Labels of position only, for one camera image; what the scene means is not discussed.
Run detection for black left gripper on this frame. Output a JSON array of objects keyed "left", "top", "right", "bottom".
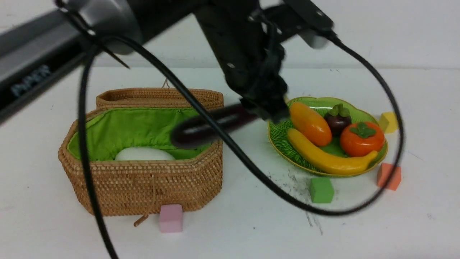
[{"left": 194, "top": 0, "right": 289, "bottom": 121}]

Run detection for purple toy eggplant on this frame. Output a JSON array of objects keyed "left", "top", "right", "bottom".
[{"left": 170, "top": 103, "right": 258, "bottom": 149}]

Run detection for yellow orange toy mango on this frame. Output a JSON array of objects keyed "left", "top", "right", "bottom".
[{"left": 290, "top": 102, "right": 332, "bottom": 146}]

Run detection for purple toy mangosteen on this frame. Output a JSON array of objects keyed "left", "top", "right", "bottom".
[{"left": 323, "top": 103, "right": 352, "bottom": 137}]

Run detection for yellow toy banana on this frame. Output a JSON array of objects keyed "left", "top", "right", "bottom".
[{"left": 286, "top": 128, "right": 378, "bottom": 176}]

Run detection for orange toy persimmon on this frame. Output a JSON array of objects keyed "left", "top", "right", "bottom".
[{"left": 340, "top": 121, "right": 386, "bottom": 157}]

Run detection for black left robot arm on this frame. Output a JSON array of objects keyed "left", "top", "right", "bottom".
[{"left": 1, "top": 0, "right": 289, "bottom": 122}]

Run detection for green leaf-shaped glass plate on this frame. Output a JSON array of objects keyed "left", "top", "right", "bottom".
[{"left": 268, "top": 96, "right": 388, "bottom": 178}]

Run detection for woven wicker basket lid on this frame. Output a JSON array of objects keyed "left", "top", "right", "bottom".
[{"left": 96, "top": 79, "right": 225, "bottom": 110}]

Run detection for green fabric basket lining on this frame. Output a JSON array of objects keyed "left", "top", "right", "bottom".
[{"left": 86, "top": 108, "right": 209, "bottom": 161}]

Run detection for yellow foam cube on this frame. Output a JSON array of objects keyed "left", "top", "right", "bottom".
[{"left": 378, "top": 112, "right": 399, "bottom": 134}]

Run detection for green foam cube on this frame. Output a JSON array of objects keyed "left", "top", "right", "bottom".
[{"left": 309, "top": 177, "right": 335, "bottom": 204}]

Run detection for pink foam cube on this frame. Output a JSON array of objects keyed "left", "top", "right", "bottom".
[{"left": 159, "top": 204, "right": 183, "bottom": 234}]

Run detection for woven wicker basket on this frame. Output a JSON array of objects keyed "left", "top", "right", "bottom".
[{"left": 57, "top": 105, "right": 223, "bottom": 217}]

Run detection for orange foam cube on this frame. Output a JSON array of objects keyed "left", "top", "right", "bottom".
[{"left": 376, "top": 163, "right": 402, "bottom": 191}]

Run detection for wooden basket toggle clasp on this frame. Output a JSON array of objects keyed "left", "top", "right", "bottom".
[{"left": 133, "top": 214, "right": 149, "bottom": 227}]

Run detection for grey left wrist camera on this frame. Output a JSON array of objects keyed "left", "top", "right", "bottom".
[{"left": 263, "top": 0, "right": 335, "bottom": 49}]

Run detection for black left camera cable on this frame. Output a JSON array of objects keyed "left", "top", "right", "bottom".
[{"left": 54, "top": 0, "right": 405, "bottom": 259}]

